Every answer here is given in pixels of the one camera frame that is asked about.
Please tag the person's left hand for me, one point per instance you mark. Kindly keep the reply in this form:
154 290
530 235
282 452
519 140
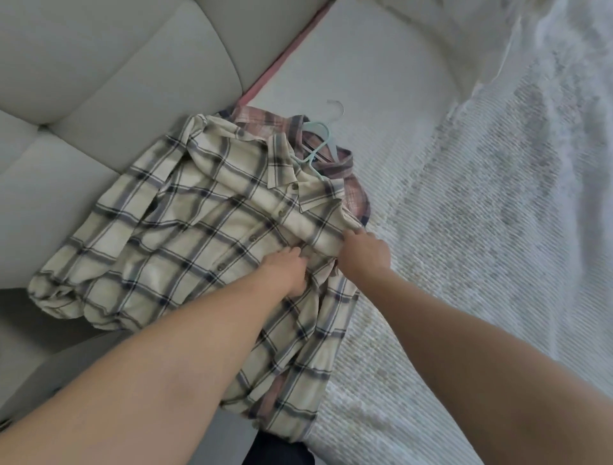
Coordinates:
282 273

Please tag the person's right hand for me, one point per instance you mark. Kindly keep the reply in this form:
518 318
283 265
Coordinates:
364 256

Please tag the person's right fingers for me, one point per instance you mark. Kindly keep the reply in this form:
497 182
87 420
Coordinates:
349 239

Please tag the person's left fingers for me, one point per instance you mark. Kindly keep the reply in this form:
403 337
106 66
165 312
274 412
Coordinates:
294 253

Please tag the cream plaid button shirt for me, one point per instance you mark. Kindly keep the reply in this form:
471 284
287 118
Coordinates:
201 230

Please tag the person's right forearm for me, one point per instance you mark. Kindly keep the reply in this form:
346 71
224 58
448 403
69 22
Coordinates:
479 378

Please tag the person's left forearm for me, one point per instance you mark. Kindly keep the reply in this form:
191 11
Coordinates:
143 373

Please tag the pink plaid shirt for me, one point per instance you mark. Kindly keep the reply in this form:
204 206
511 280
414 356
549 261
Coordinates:
335 158

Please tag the light blue plastic hanger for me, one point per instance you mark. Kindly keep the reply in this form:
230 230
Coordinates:
318 143

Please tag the white textured bedspread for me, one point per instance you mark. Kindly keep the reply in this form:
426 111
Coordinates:
479 239

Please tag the pink bed sheet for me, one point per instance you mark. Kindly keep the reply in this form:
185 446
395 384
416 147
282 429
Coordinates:
287 57

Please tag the dark trousers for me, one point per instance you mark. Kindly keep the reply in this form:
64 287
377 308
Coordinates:
280 450

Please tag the white pillow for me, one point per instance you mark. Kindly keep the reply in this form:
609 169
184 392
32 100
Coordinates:
459 33

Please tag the grey padded headboard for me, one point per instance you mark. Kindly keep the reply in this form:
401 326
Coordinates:
96 96

